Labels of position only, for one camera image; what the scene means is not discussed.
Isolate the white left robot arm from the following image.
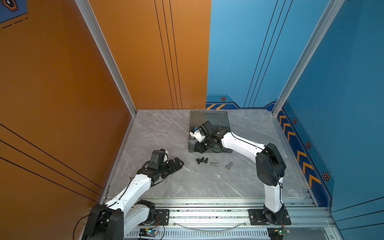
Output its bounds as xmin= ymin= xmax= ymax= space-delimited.
xmin=81 ymin=149 xmax=184 ymax=240

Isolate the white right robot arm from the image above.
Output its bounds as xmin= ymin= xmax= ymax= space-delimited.
xmin=190 ymin=121 xmax=287 ymax=215

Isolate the grey plastic organizer box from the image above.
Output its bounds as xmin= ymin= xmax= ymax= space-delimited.
xmin=188 ymin=110 xmax=233 ymax=154

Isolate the green circuit board left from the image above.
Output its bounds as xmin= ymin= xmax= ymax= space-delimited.
xmin=138 ymin=228 xmax=159 ymax=240

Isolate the green circuit board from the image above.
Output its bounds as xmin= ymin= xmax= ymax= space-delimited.
xmin=138 ymin=228 xmax=159 ymax=240
xmin=267 ymin=229 xmax=291 ymax=240

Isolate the green circuit board right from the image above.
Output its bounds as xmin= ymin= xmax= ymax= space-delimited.
xmin=267 ymin=229 xmax=291 ymax=240

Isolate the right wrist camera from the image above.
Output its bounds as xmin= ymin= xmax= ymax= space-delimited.
xmin=190 ymin=129 xmax=206 ymax=143

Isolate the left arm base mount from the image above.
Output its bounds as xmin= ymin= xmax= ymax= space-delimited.
xmin=134 ymin=200 xmax=170 ymax=226

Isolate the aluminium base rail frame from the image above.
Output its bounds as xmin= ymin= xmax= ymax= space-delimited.
xmin=78 ymin=197 xmax=343 ymax=240

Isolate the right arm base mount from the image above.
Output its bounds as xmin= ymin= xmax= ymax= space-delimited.
xmin=248 ymin=204 xmax=292 ymax=226

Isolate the aluminium corner post right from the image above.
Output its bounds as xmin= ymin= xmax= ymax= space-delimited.
xmin=272 ymin=0 xmax=345 ymax=117

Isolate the aluminium corner post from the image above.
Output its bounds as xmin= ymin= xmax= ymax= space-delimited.
xmin=272 ymin=0 xmax=345 ymax=117
xmin=75 ymin=0 xmax=137 ymax=117

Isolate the aluminium corner post left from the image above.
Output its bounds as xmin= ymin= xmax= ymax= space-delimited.
xmin=75 ymin=0 xmax=137 ymax=117

